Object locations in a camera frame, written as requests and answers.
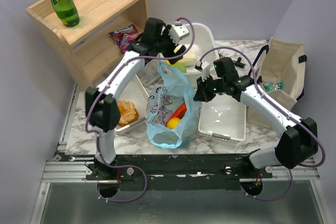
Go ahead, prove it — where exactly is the green lettuce toy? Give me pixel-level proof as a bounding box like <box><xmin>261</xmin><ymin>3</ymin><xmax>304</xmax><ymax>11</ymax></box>
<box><xmin>170</xmin><ymin>62</ymin><xmax>186</xmax><ymax>73</ymax></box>

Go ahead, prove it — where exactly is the yellow cabbage toy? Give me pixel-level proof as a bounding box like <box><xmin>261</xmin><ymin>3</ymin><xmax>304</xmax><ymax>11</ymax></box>
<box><xmin>165</xmin><ymin>53</ymin><xmax>197</xmax><ymax>67</ymax></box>

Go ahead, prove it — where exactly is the light blue plastic grocery bag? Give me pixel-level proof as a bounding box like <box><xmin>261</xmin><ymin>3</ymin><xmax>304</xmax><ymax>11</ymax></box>
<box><xmin>146</xmin><ymin>61</ymin><xmax>201</xmax><ymax>149</ymax></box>

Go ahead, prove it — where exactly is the yellow lemon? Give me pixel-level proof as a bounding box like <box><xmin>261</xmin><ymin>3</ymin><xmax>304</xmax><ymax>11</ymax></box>
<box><xmin>166</xmin><ymin>118</ymin><xmax>181</xmax><ymax>129</ymax></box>

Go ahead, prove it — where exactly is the orange bread slice toy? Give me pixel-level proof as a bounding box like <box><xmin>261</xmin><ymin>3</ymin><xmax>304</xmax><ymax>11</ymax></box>
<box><xmin>118</xmin><ymin>100</ymin><xmax>139</xmax><ymax>127</ymax></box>

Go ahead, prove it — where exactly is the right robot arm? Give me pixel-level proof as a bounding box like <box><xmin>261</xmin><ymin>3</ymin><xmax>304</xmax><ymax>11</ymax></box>
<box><xmin>194</xmin><ymin>57</ymin><xmax>318</xmax><ymax>169</ymax></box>

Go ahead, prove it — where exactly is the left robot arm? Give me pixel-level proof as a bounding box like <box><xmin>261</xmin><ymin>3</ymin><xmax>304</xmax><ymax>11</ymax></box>
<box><xmin>85</xmin><ymin>17</ymin><xmax>195</xmax><ymax>166</ymax></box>

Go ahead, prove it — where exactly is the clear plastic organizer box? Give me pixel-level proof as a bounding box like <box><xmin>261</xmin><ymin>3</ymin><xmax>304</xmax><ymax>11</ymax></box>
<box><xmin>137</xmin><ymin>63</ymin><xmax>161</xmax><ymax>86</ymax></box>

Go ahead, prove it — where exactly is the white perforated plastic basket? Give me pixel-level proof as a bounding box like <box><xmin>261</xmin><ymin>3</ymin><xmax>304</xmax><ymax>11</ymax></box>
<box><xmin>198</xmin><ymin>79</ymin><xmax>246</xmax><ymax>142</ymax></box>

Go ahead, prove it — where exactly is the large white plastic tub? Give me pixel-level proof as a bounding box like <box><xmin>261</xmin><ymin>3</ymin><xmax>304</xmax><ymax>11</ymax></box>
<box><xmin>179</xmin><ymin>23</ymin><xmax>219</xmax><ymax>88</ymax></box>

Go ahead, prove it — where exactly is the small black tool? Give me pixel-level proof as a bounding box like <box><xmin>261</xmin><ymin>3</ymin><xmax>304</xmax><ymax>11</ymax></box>
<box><xmin>233</xmin><ymin>57</ymin><xmax>245</xmax><ymax>69</ymax></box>

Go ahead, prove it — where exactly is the pink candy bag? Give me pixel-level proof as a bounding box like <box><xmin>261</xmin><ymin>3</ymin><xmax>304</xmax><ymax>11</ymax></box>
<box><xmin>109</xmin><ymin>24</ymin><xmax>140</xmax><ymax>54</ymax></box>

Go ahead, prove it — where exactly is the green snack packet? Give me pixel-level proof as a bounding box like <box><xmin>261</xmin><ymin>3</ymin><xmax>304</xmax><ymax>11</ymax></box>
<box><xmin>263</xmin><ymin>81</ymin><xmax>283</xmax><ymax>93</ymax></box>

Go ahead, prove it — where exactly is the wooden shelf unit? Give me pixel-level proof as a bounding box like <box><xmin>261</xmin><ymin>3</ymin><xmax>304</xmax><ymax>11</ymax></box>
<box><xmin>26</xmin><ymin>0</ymin><xmax>148</xmax><ymax>90</ymax></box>

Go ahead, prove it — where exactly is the floral canvas tote bag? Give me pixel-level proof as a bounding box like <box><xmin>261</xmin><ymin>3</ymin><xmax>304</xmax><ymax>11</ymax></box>
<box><xmin>246</xmin><ymin>36</ymin><xmax>308</xmax><ymax>129</ymax></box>

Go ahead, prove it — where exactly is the green glass bottle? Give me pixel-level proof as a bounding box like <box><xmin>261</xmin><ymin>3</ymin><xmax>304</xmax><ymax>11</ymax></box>
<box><xmin>50</xmin><ymin>0</ymin><xmax>80</xmax><ymax>27</ymax></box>

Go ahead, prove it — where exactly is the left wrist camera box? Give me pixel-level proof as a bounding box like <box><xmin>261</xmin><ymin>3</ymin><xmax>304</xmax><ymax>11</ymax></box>
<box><xmin>169</xmin><ymin>25</ymin><xmax>190</xmax><ymax>45</ymax></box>

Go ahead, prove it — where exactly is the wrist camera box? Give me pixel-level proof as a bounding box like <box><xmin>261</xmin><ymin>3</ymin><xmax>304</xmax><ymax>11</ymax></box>
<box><xmin>169</xmin><ymin>25</ymin><xmax>190</xmax><ymax>45</ymax></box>
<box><xmin>195</xmin><ymin>60</ymin><xmax>211</xmax><ymax>82</ymax></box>

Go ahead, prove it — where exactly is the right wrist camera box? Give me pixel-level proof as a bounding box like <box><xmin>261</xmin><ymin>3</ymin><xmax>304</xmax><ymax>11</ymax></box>
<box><xmin>195</xmin><ymin>60</ymin><xmax>211</xmax><ymax>82</ymax></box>

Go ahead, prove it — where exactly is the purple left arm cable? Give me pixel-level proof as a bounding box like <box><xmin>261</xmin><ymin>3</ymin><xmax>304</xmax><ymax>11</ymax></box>
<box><xmin>85</xmin><ymin>17</ymin><xmax>195</xmax><ymax>204</ymax></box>

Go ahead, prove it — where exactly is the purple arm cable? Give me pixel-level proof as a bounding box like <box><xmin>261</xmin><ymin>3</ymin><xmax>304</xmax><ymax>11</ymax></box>
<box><xmin>199</xmin><ymin>47</ymin><xmax>327</xmax><ymax>201</ymax></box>
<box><xmin>85</xmin><ymin>17</ymin><xmax>195</xmax><ymax>204</ymax></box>

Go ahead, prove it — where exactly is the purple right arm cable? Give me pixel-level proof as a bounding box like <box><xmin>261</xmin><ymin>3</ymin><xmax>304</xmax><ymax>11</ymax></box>
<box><xmin>199</xmin><ymin>47</ymin><xmax>327</xmax><ymax>201</ymax></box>

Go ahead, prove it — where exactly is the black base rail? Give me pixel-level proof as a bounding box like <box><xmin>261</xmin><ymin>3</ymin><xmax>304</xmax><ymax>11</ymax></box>
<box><xmin>45</xmin><ymin>154</ymin><xmax>272</xmax><ymax>191</ymax></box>

